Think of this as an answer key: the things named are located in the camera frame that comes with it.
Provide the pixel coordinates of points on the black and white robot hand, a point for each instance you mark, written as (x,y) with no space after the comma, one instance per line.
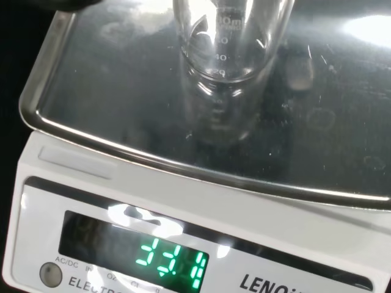
(46,4)

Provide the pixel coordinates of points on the white electronic balance steel pan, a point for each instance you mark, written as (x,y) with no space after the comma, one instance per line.
(214,189)

